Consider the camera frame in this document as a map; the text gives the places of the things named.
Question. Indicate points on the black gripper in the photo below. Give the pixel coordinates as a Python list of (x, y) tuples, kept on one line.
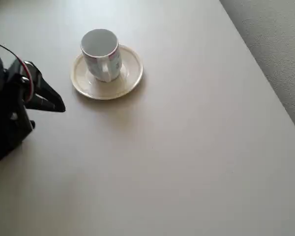
[(40, 92)]

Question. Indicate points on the white ceramic mug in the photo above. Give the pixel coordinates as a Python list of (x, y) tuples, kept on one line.
[(100, 49)]

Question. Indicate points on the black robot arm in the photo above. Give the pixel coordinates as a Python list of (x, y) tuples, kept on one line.
[(0, 118)]

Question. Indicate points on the cream ceramic saucer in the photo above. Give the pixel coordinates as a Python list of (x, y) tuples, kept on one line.
[(130, 73)]

